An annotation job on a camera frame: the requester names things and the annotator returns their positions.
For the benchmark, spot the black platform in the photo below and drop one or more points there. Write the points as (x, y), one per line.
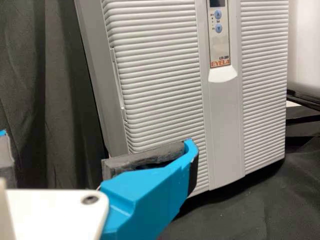
(305, 98)

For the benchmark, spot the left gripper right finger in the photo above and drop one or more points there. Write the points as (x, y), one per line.
(150, 195)

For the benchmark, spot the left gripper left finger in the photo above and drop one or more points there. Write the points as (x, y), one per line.
(5, 160)

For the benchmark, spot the white incubator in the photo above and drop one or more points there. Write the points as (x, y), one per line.
(90, 50)

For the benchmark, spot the incubator door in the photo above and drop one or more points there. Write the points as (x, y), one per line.
(162, 75)

